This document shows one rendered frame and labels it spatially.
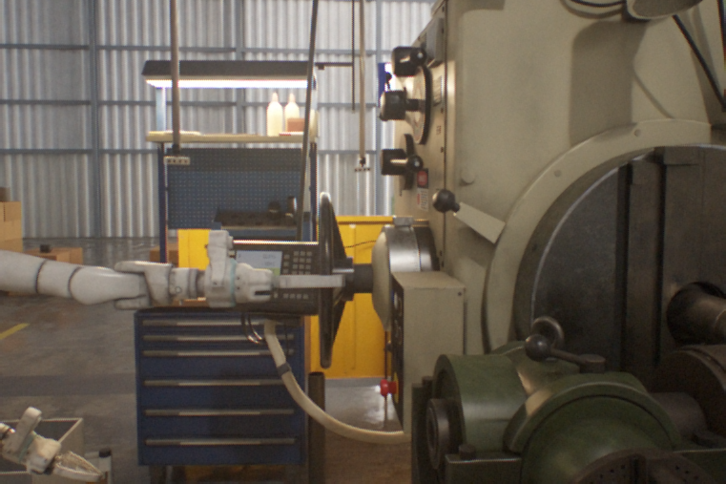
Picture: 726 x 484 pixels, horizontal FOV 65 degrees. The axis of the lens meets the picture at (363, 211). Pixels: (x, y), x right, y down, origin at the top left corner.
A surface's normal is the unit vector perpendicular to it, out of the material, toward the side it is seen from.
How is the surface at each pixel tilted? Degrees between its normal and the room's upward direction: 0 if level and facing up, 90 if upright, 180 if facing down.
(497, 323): 90
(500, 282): 90
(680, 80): 90
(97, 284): 80
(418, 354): 90
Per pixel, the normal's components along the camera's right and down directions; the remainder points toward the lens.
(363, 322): 0.09, 0.07
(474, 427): 0.07, -0.41
